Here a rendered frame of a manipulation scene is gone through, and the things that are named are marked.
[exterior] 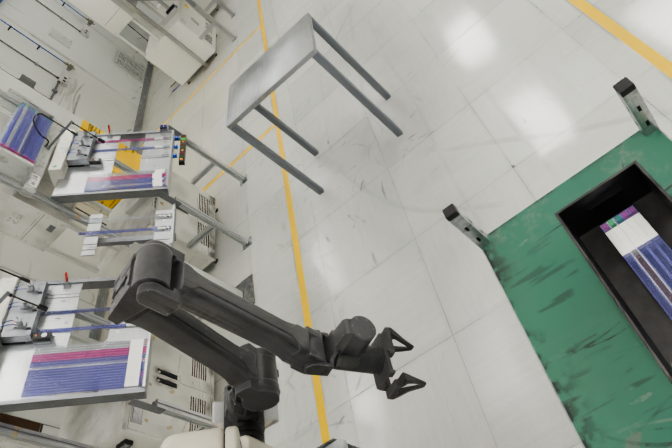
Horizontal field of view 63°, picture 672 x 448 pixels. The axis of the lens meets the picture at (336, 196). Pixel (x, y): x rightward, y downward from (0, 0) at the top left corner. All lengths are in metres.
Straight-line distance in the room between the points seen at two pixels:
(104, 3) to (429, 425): 5.81
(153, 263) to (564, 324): 0.76
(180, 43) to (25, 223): 3.61
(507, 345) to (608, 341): 1.24
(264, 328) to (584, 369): 0.58
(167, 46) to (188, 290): 6.26
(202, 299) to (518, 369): 1.56
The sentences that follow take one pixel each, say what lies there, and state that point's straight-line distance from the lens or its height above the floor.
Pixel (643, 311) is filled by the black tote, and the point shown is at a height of 0.96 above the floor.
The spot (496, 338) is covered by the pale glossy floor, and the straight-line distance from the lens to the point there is 2.36.
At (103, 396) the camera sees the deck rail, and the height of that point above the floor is 0.84.
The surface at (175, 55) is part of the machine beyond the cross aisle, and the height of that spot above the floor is 0.37.
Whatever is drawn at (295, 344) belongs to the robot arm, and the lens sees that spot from 1.07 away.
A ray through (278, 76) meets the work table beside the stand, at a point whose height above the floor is 0.80.
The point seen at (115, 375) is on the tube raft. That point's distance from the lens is 2.79.
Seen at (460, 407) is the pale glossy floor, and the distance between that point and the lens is 2.36.
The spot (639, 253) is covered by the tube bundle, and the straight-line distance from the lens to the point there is 1.12.
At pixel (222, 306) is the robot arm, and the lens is 0.96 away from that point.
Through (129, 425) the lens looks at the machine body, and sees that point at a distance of 3.03.
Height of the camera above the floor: 1.95
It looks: 34 degrees down
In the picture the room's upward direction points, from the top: 53 degrees counter-clockwise
